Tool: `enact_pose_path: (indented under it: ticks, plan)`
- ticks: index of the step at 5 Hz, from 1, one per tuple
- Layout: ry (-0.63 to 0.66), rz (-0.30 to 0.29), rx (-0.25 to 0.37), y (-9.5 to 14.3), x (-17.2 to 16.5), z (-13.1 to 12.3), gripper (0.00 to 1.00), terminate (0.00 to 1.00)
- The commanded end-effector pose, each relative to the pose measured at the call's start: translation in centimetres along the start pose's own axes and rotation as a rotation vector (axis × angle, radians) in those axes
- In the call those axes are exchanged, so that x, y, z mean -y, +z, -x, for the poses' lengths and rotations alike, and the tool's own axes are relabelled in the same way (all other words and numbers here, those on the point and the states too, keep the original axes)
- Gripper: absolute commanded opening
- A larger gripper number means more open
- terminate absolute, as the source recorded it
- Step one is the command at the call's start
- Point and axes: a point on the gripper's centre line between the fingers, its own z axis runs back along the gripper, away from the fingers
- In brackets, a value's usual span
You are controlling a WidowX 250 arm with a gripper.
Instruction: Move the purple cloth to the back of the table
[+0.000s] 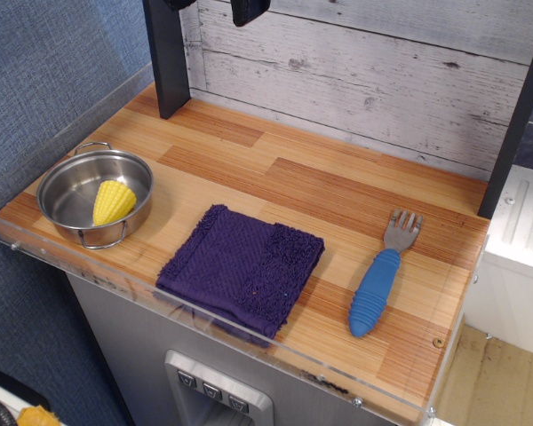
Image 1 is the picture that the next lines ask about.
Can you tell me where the left dark grey post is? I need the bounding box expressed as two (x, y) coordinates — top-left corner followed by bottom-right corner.
(143, 0), (191, 119)

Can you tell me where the blue handled metal fork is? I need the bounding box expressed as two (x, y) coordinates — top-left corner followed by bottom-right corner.
(348, 209), (424, 337)

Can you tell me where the dark grey post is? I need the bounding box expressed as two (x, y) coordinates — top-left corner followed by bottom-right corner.
(477, 0), (533, 220)
(143, 0), (191, 119)

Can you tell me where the purple cloth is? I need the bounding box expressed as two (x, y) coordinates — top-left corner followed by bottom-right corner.
(156, 205), (324, 346)

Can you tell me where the right dark grey post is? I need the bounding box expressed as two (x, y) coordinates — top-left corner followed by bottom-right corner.
(477, 0), (533, 220)

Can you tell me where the small steel pot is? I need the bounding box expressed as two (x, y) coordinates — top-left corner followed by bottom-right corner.
(36, 142), (155, 249)

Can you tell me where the yellow toy corn cob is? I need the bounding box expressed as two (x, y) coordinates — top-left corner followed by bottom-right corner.
(92, 180), (137, 226)

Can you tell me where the grey toy fridge cabinet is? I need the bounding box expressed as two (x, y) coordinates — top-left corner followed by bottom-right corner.
(69, 276), (388, 425)

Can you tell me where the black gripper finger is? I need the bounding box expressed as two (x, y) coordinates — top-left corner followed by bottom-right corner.
(164, 0), (196, 12)
(230, 0), (270, 28)

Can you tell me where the white toy sink unit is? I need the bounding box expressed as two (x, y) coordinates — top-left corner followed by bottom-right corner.
(463, 166), (533, 352)

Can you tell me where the clear acrylic guard rail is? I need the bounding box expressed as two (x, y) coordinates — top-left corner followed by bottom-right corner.
(0, 52), (495, 424)

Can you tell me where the silver dispenser button panel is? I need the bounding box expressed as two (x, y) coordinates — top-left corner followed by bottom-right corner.
(164, 350), (274, 425)

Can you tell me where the yellow object at corner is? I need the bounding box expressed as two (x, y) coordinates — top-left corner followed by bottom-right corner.
(17, 406), (61, 426)

